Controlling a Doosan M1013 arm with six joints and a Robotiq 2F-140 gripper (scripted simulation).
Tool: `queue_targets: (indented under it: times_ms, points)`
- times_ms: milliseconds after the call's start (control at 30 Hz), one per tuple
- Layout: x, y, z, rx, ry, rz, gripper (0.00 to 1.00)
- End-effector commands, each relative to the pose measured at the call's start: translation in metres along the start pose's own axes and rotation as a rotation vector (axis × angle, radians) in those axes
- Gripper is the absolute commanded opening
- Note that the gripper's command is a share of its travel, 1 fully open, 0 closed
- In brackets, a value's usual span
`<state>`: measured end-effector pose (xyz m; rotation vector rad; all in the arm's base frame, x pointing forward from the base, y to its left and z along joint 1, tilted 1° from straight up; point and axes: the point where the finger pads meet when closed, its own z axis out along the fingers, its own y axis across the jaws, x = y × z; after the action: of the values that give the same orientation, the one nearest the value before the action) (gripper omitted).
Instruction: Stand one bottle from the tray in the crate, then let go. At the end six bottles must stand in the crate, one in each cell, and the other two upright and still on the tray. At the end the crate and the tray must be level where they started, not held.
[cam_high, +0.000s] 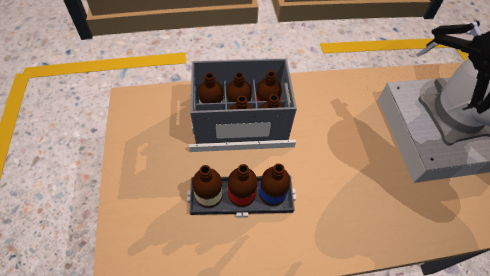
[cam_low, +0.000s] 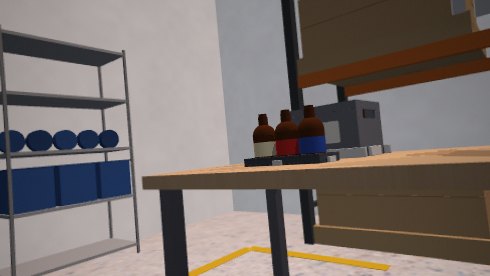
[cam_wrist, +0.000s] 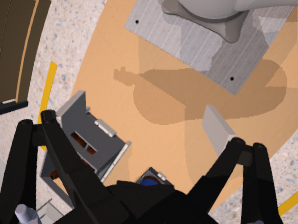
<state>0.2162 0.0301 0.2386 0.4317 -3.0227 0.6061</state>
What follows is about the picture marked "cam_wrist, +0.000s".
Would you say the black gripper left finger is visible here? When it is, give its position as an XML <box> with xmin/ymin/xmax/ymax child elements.
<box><xmin>0</xmin><ymin>90</ymin><xmax>130</xmax><ymax>224</ymax></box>

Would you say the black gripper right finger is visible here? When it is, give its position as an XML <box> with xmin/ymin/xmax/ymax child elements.
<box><xmin>164</xmin><ymin>104</ymin><xmax>283</xmax><ymax>224</ymax></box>

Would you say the grey divided crate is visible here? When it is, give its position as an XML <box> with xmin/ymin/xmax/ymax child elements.
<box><xmin>39</xmin><ymin>112</ymin><xmax>126</xmax><ymax>209</ymax></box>

